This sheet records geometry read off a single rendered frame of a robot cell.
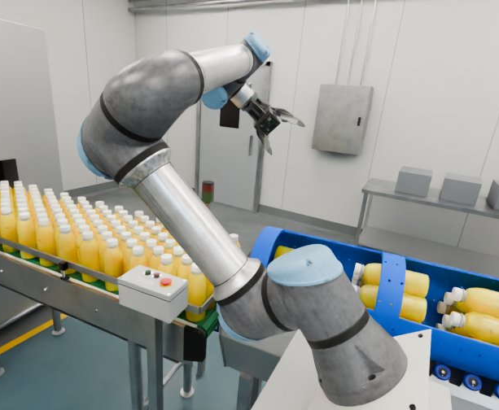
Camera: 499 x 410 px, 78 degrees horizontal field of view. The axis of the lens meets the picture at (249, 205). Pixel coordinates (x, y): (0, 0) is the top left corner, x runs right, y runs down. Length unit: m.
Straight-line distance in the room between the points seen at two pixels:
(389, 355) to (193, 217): 0.38
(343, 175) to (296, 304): 3.89
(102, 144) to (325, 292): 0.43
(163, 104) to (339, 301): 0.41
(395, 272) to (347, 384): 0.53
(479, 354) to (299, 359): 0.52
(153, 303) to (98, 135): 0.60
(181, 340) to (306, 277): 0.79
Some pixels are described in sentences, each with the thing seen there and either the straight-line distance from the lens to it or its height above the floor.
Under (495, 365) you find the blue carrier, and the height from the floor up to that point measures 1.06.
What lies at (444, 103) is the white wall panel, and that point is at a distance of 4.22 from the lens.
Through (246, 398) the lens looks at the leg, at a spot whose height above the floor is 0.53.
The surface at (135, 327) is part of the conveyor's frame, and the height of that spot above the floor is 0.81.
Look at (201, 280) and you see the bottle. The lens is 1.10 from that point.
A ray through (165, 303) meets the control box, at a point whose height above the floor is 1.07.
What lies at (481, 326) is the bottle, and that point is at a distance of 1.10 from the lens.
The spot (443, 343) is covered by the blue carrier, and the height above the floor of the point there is 1.08.
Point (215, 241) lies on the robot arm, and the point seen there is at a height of 1.42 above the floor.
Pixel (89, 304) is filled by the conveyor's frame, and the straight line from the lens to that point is 1.47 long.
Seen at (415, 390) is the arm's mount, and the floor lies 1.30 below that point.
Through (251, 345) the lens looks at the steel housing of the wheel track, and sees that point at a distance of 1.21.
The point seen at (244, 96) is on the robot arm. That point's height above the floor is 1.68.
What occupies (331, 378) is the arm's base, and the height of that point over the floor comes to 1.26.
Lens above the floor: 1.66
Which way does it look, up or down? 18 degrees down
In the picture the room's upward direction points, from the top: 5 degrees clockwise
